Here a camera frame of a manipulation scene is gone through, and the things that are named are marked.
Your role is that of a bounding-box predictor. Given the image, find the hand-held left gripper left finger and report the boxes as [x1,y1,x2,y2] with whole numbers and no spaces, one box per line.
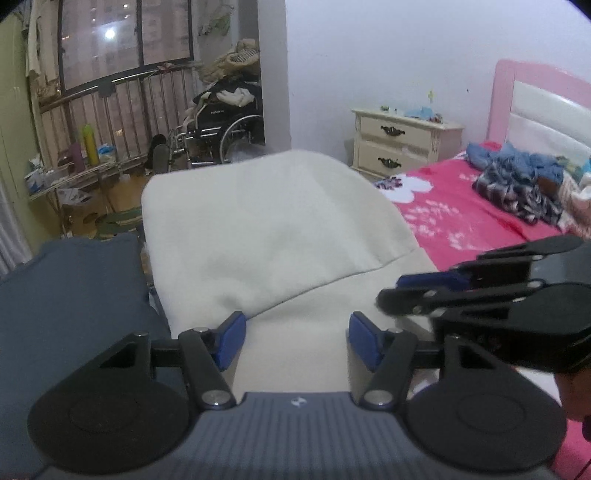
[98,311,248,411]

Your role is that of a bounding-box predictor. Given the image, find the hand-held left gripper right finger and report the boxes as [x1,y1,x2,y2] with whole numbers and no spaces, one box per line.
[348,311,500,411]

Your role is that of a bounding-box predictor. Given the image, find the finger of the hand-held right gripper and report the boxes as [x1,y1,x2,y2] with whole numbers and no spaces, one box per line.
[378,279,548,317]
[397,235,585,291]

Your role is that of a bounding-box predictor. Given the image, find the beige zip sweatshirt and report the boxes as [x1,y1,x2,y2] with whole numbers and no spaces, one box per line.
[140,148,440,403]

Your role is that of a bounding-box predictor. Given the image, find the pile of clothes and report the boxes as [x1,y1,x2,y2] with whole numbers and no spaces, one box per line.
[201,39,263,109]

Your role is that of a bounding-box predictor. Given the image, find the person's right hand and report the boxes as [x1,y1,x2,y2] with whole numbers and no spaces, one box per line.
[554,367,591,422]

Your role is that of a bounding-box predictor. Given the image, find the pink floral bed sheet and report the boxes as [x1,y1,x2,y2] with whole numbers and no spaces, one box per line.
[373,141,591,480]

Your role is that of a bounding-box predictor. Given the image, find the pink knit sweater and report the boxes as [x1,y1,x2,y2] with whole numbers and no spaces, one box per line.
[558,175,591,232]

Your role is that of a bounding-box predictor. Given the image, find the dark plaid shirt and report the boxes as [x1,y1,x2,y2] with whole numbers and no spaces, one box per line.
[472,164,564,226]

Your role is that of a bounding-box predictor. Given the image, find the cream nightstand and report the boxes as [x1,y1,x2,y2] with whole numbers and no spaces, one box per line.
[351,107,465,178]

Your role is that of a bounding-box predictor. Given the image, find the blue denim jeans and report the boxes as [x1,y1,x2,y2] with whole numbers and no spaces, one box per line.
[466,142,566,185]

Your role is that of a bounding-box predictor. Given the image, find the green checked cloth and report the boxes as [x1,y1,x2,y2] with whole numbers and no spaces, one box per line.
[556,156,591,176]

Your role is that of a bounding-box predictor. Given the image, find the grey blue cloth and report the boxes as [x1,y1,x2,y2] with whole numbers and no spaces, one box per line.
[0,233,171,480]

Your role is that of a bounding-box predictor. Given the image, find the green stool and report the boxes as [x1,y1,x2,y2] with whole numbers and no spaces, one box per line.
[95,207,145,240]

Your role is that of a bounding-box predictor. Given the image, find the pink white bed headboard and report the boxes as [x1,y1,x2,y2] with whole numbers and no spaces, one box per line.
[485,59,591,162]

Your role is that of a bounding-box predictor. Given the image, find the wheelchair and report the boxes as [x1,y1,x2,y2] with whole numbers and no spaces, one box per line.
[168,90,266,169]

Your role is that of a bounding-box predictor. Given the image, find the yellow bottle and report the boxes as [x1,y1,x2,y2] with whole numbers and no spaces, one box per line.
[82,124,100,167]

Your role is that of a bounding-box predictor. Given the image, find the metal balcony railing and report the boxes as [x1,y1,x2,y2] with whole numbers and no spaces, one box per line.
[39,65,206,169]

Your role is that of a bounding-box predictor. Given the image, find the green cabinet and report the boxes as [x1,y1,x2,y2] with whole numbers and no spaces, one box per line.
[0,18,61,264]

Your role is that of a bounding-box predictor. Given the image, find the large glass window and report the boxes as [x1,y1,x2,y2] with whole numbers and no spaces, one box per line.
[28,0,195,93]

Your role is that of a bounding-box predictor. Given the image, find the hanging pale garment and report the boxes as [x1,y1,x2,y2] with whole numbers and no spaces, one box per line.
[25,0,63,95]

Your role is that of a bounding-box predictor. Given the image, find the wire rack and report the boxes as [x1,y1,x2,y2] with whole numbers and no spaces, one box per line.
[28,159,144,232]

